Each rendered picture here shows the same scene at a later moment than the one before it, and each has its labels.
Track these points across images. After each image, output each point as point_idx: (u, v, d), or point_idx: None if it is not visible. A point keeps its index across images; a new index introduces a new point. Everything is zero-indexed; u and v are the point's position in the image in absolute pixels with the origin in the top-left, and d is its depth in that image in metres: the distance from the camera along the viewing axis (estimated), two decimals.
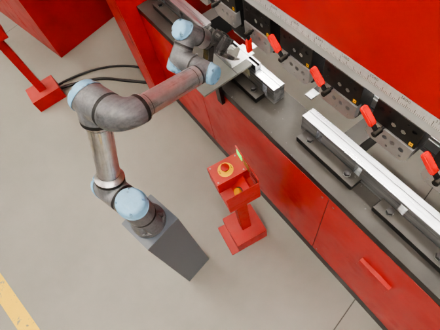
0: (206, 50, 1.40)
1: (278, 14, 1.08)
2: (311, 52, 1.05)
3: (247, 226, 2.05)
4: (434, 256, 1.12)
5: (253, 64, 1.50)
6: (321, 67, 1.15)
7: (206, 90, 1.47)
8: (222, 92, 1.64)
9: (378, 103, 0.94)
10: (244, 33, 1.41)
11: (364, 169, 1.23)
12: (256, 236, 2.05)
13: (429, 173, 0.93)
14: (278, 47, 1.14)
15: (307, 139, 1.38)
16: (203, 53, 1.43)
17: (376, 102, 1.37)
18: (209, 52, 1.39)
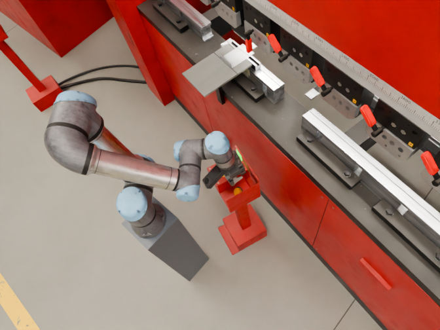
0: (218, 169, 1.28)
1: (278, 14, 1.08)
2: (311, 52, 1.05)
3: (247, 226, 2.05)
4: (434, 256, 1.12)
5: (253, 64, 1.50)
6: (321, 67, 1.15)
7: (206, 90, 1.47)
8: (222, 92, 1.64)
9: (378, 103, 0.94)
10: (244, 33, 1.41)
11: (364, 169, 1.23)
12: (256, 236, 2.05)
13: (429, 173, 0.93)
14: (278, 47, 1.14)
15: (307, 139, 1.38)
16: (211, 169, 1.30)
17: (376, 102, 1.37)
18: (221, 172, 1.27)
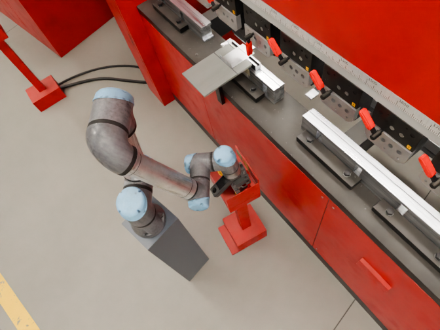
0: (225, 179, 1.38)
1: (278, 18, 1.09)
2: (311, 56, 1.07)
3: (247, 226, 2.05)
4: (434, 256, 1.12)
5: (253, 64, 1.50)
6: (320, 70, 1.16)
7: (206, 90, 1.47)
8: (222, 92, 1.64)
9: (377, 107, 0.95)
10: (244, 36, 1.43)
11: (364, 169, 1.23)
12: (256, 236, 2.05)
13: (427, 176, 0.95)
14: (278, 50, 1.15)
15: (307, 139, 1.38)
16: (219, 179, 1.40)
17: (376, 102, 1.37)
18: (228, 182, 1.37)
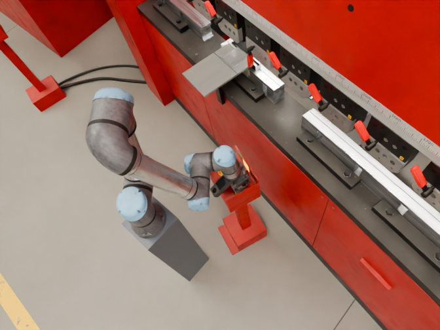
0: (225, 179, 1.38)
1: (278, 34, 1.15)
2: (309, 70, 1.12)
3: (247, 226, 2.05)
4: (434, 256, 1.12)
5: (253, 64, 1.50)
6: (318, 82, 1.22)
7: (206, 90, 1.47)
8: (222, 92, 1.64)
9: (372, 120, 1.01)
10: (245, 48, 1.48)
11: (364, 169, 1.23)
12: (256, 236, 2.05)
13: (418, 185, 1.00)
14: (278, 63, 1.21)
15: (307, 139, 1.38)
16: (219, 179, 1.40)
17: None
18: (228, 182, 1.37)
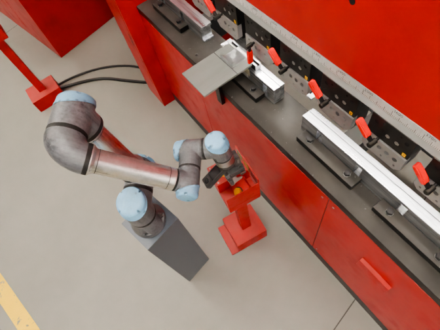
0: (218, 169, 1.28)
1: (278, 29, 1.13)
2: (310, 66, 1.10)
3: (247, 226, 2.05)
4: (434, 256, 1.12)
5: (253, 64, 1.50)
6: (319, 79, 1.20)
7: (206, 90, 1.47)
8: (222, 92, 1.64)
9: (373, 116, 0.99)
10: (245, 44, 1.46)
11: (364, 169, 1.23)
12: (256, 236, 2.05)
13: (421, 183, 0.99)
14: (278, 60, 1.19)
15: (307, 139, 1.38)
16: (211, 169, 1.30)
17: None
18: (220, 172, 1.27)
